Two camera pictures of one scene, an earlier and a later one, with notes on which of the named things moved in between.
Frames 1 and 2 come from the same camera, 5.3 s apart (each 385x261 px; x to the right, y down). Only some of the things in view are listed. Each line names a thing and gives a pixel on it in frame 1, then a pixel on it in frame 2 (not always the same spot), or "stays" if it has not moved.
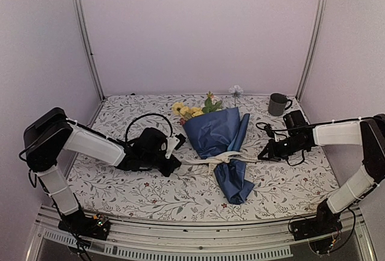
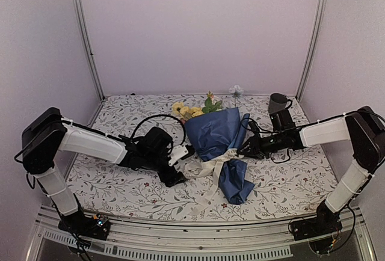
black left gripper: (174, 163) -> (166, 177)
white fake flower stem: (209, 106) stays
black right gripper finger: (267, 150) -> (251, 144)
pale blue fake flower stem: (236, 91) stays
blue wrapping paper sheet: (213, 133) stays
